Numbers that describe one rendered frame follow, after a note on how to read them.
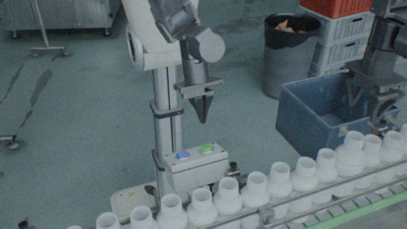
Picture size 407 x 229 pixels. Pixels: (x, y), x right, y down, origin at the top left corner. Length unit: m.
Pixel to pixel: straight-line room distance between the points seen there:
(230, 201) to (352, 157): 0.29
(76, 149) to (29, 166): 0.32
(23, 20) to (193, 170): 3.91
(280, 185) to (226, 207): 0.13
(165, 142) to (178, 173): 0.57
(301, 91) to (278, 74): 1.47
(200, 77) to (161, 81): 0.47
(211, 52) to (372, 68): 0.30
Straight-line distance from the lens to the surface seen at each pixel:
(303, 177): 0.80
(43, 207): 2.40
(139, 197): 1.94
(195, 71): 0.79
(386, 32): 0.70
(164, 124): 1.34
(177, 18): 0.77
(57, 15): 4.44
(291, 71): 2.99
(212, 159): 0.84
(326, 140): 1.32
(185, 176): 0.83
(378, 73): 0.73
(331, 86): 1.66
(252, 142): 2.66
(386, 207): 1.03
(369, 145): 0.90
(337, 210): 0.95
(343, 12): 3.17
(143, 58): 1.15
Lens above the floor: 1.68
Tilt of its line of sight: 35 degrees down
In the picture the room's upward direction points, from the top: straight up
